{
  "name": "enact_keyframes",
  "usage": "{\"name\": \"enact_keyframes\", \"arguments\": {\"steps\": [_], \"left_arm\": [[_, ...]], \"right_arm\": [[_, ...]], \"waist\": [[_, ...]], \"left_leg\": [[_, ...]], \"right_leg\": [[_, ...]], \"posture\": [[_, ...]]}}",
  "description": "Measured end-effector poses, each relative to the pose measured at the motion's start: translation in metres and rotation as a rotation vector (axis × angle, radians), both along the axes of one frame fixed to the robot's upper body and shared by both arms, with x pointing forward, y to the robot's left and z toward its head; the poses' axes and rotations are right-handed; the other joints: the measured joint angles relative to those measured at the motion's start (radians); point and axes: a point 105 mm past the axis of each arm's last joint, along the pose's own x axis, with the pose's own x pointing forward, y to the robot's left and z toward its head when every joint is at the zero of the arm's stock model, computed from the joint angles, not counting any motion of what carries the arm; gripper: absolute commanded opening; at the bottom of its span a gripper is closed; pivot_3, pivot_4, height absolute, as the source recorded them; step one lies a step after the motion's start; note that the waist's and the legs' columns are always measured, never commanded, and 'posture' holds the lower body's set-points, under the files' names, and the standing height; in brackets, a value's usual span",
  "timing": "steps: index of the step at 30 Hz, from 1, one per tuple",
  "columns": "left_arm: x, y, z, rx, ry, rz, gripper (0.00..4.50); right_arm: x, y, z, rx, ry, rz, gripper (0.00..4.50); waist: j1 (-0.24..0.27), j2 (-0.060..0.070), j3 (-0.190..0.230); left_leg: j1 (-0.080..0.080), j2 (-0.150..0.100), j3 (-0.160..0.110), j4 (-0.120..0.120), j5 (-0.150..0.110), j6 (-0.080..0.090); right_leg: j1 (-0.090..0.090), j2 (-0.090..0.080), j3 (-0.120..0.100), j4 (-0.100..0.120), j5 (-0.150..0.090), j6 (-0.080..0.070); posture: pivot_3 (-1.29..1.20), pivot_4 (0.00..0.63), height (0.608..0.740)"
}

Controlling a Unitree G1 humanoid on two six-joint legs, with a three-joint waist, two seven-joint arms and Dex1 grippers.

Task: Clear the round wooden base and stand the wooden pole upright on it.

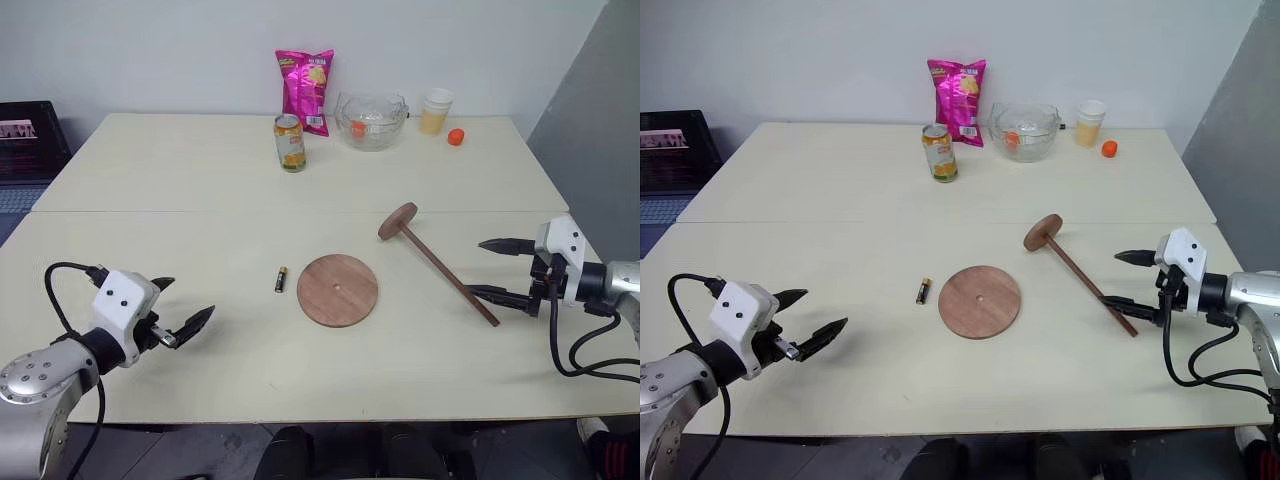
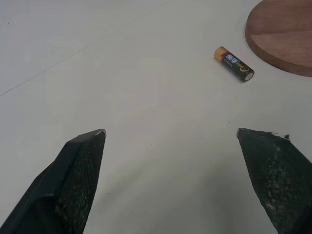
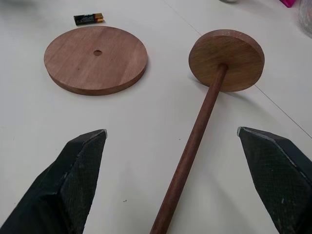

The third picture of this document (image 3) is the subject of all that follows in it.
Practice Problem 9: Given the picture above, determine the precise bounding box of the round wooden base with hole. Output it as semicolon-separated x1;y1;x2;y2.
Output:
43;25;148;96

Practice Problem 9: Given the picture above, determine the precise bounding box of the clear glass jar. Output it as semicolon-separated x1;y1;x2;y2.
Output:
296;0;312;39

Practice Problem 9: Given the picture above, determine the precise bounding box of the black and gold battery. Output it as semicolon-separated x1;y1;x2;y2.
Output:
73;13;105;25

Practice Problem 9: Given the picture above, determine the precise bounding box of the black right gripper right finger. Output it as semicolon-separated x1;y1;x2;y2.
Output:
236;126;312;234

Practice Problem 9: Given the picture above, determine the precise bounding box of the pink box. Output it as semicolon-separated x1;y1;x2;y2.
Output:
279;0;300;8

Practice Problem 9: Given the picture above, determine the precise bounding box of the wooden rod with small disc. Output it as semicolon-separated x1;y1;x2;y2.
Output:
149;29;265;234

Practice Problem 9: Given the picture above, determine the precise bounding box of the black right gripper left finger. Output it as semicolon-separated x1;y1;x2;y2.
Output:
0;129;108;234

